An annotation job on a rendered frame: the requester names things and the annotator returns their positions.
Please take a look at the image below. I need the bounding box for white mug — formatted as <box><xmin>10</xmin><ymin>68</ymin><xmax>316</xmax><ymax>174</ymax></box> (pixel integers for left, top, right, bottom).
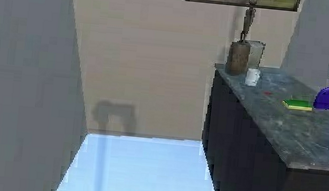
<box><xmin>244</xmin><ymin>67</ymin><xmax>262</xmax><ymax>88</ymax></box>

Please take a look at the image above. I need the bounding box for brown statue on round base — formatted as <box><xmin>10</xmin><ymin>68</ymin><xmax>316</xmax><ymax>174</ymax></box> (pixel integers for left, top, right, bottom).
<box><xmin>225</xmin><ymin>0</ymin><xmax>259</xmax><ymax>78</ymax></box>

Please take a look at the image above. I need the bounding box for black cabinet with marble top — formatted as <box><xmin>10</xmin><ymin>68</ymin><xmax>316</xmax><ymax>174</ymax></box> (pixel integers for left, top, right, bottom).
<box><xmin>196</xmin><ymin>61</ymin><xmax>329</xmax><ymax>191</ymax></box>

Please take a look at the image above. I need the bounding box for green yellow sponge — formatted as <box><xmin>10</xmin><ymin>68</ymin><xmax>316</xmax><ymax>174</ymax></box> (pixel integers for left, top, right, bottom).
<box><xmin>281</xmin><ymin>97</ymin><xmax>315</xmax><ymax>113</ymax></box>

